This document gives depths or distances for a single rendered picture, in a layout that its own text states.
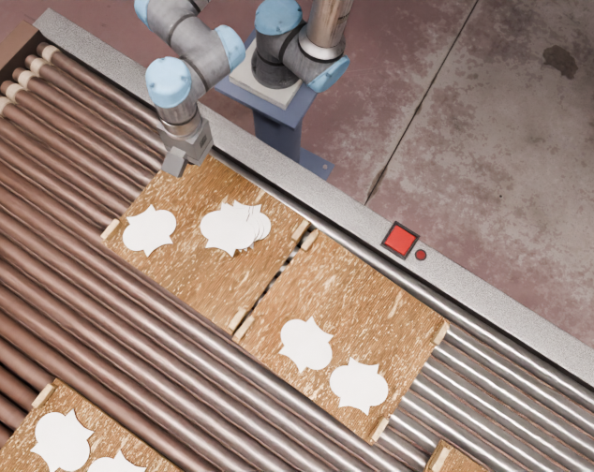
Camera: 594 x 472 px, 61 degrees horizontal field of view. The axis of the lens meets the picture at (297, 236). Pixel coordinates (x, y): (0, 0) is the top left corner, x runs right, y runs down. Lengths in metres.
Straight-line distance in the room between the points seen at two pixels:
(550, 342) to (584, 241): 1.26
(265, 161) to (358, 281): 0.41
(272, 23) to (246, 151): 0.33
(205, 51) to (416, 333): 0.80
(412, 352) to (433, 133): 1.46
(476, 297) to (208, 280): 0.68
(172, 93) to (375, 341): 0.74
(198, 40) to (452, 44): 2.00
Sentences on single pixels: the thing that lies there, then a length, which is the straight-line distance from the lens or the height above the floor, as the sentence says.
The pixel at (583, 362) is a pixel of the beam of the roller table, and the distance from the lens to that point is 1.46.
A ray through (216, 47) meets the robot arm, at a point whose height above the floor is 1.40.
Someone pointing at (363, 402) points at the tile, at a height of 0.95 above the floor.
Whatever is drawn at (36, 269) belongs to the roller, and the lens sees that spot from 1.42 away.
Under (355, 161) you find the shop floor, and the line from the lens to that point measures 2.39.
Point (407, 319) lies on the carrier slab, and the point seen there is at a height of 0.94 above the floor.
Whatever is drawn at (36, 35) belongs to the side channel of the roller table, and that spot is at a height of 0.94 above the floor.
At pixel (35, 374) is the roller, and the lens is 1.39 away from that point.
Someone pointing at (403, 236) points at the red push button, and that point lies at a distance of 1.33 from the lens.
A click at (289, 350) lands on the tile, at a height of 0.95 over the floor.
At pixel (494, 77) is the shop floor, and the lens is 2.79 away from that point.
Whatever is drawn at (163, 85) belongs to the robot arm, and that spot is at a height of 1.43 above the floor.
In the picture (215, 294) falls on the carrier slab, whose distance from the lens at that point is 1.26.
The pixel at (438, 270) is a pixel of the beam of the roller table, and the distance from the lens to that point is 1.34.
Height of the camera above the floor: 2.18
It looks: 75 degrees down
